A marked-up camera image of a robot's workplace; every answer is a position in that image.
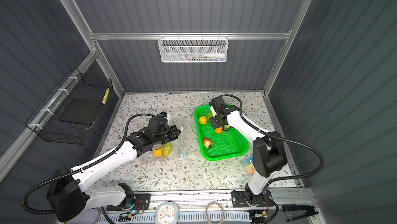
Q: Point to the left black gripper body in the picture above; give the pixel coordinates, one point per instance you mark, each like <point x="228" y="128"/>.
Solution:
<point x="169" y="135"/>

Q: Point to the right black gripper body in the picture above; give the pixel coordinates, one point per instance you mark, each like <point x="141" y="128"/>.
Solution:
<point x="220" y="124"/>

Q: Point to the orange carrot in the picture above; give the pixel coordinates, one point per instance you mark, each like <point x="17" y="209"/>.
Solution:
<point x="219" y="130"/>

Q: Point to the yellow lemon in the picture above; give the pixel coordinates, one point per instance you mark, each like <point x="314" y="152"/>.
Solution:
<point x="203" y="120"/>

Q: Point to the green pear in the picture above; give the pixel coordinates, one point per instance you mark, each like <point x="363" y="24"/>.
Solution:
<point x="166" y="149"/>

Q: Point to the orange fruit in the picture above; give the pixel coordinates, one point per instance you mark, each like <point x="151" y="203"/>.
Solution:
<point x="158" y="152"/>

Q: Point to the red yellow peach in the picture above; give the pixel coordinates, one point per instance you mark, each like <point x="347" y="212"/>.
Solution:
<point x="208" y="144"/>

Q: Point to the clear zip top bag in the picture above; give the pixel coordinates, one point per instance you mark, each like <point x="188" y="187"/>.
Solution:
<point x="180" y="146"/>

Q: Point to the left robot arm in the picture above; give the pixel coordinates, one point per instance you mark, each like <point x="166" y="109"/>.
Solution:
<point x="71" y="195"/>

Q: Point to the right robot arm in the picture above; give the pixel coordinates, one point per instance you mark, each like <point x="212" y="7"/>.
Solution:
<point x="269" y="155"/>

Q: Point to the green cabbage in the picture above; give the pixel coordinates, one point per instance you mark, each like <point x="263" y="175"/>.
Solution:
<point x="209" y="115"/>

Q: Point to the green plastic basket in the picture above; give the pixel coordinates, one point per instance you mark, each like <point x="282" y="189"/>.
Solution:
<point x="228" y="144"/>

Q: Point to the pack of coloured markers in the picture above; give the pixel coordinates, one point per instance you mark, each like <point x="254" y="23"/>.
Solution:
<point x="247" y="165"/>

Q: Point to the white alarm clock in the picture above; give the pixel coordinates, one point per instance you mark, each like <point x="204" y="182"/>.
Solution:
<point x="167" y="213"/>

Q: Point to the black stapler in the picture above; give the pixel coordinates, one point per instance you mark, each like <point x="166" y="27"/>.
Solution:
<point x="296" y="212"/>

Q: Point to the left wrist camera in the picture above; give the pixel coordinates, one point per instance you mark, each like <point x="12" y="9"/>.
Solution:
<point x="164" y="115"/>

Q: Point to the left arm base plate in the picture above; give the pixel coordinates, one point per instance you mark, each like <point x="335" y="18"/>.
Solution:
<point x="138" y="202"/>

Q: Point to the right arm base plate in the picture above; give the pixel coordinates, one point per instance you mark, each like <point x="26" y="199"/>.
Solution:
<point x="245" y="199"/>

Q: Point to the white wire mesh basket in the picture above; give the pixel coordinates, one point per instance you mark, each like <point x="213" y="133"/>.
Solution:
<point x="193" y="50"/>

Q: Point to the black wire basket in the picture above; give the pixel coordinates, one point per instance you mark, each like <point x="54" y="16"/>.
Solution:
<point x="71" y="113"/>

